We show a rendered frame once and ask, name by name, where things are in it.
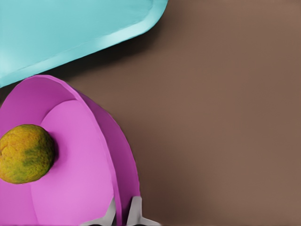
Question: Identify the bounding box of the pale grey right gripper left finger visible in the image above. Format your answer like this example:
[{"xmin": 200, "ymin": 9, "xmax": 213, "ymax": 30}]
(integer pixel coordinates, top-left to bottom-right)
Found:
[{"xmin": 81, "ymin": 196, "xmax": 118, "ymax": 226}]

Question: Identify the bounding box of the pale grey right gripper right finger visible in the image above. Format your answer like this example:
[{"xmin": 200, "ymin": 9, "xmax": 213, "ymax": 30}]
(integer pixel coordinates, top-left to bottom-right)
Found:
[{"xmin": 127, "ymin": 195, "xmax": 162, "ymax": 226}]

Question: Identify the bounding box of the magenta plate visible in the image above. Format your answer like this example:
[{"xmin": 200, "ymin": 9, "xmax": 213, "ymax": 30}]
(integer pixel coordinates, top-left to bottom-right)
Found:
[{"xmin": 0, "ymin": 74, "xmax": 142, "ymax": 226}]

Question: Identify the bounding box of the orange with green patches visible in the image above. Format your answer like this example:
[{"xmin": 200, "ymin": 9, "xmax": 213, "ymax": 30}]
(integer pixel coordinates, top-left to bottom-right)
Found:
[{"xmin": 0, "ymin": 124, "xmax": 56, "ymax": 185}]

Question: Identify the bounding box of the turquoise tray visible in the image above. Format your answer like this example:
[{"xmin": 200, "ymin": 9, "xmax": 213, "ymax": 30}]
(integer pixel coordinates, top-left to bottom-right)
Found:
[{"xmin": 0, "ymin": 0, "xmax": 168, "ymax": 89}]

